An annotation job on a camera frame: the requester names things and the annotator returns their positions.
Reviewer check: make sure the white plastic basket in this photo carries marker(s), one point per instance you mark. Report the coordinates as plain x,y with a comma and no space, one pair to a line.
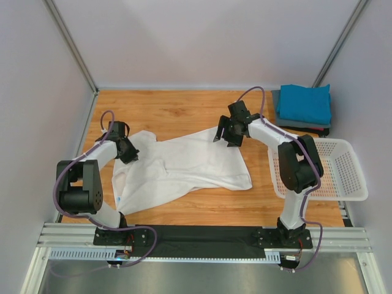
343,179

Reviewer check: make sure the right aluminium corner post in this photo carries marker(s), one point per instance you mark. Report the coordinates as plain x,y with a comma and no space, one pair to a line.
349,26

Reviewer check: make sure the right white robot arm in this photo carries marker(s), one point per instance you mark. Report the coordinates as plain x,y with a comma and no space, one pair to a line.
300,167

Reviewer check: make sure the aluminium frame rail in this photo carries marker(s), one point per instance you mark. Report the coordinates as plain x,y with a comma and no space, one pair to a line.
334,239

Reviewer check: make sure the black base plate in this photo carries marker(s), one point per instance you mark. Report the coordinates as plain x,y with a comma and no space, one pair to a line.
192,238

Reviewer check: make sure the aluminium corner post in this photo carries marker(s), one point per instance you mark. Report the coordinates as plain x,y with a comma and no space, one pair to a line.
349,26
66,35

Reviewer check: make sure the folded black red t-shirt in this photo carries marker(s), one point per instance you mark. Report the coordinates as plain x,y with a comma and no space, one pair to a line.
320,132

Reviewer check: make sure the white t-shirt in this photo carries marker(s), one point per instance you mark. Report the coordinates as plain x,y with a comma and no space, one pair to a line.
167,170

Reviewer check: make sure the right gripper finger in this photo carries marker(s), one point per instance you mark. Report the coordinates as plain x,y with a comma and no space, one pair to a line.
222,124
235,142

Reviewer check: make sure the grey slotted cable duct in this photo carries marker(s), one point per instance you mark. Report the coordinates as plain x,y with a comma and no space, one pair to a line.
116,255

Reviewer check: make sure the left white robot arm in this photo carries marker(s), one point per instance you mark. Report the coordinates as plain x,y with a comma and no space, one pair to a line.
78,191

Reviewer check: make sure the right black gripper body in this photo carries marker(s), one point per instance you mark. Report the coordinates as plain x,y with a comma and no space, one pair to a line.
229,130

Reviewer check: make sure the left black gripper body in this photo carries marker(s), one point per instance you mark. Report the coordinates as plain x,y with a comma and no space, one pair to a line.
130,152

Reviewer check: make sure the left aluminium corner post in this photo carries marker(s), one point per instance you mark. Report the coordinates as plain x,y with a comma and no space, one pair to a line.
66,35

